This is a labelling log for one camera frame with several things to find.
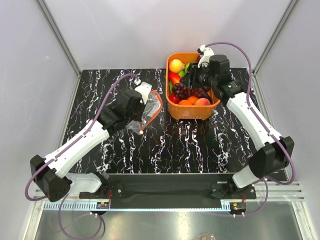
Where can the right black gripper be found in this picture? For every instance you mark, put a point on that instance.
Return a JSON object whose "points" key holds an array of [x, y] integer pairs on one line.
{"points": [[190, 77]]}

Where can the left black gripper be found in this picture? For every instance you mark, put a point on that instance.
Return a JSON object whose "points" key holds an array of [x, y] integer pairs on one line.
{"points": [[142, 105]]}

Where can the clear orange zip bag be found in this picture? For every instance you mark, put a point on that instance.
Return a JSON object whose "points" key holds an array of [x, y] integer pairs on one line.
{"points": [[152, 109]]}

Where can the purple grape bunch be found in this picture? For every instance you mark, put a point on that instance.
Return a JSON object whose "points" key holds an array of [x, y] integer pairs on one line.
{"points": [[184, 92]]}

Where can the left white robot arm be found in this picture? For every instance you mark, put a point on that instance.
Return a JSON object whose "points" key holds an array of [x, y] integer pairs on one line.
{"points": [[51, 173]]}

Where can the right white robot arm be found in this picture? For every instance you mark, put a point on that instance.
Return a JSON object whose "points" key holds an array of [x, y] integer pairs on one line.
{"points": [[273, 151]]}

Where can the peach front fruit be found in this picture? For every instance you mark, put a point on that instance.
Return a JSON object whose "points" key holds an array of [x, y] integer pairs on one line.
{"points": [[202, 102]]}

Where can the peach fruit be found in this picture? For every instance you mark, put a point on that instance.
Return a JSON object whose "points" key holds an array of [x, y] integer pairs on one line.
{"points": [[202, 102], [176, 66]]}

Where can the peach top fruit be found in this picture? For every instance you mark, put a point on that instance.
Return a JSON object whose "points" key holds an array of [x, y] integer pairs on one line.
{"points": [[176, 66]]}

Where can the red orange mango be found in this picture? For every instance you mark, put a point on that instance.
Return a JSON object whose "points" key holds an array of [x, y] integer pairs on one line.
{"points": [[174, 78]]}

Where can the orange plastic basket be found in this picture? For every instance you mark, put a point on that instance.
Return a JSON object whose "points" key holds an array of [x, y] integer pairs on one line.
{"points": [[187, 112]]}

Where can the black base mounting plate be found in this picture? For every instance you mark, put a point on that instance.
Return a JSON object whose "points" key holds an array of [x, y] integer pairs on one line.
{"points": [[216, 185]]}

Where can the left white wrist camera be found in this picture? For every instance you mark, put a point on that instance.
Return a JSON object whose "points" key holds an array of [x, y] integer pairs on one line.
{"points": [[144, 89]]}

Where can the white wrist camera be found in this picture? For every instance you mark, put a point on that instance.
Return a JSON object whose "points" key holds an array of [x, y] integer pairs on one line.
{"points": [[204, 56], [144, 89]]}

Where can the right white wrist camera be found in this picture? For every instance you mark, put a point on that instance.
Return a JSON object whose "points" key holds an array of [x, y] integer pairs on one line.
{"points": [[204, 56]]}

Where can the grey slotted cable duct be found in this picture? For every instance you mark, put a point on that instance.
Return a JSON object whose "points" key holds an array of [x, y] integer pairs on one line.
{"points": [[117, 206]]}

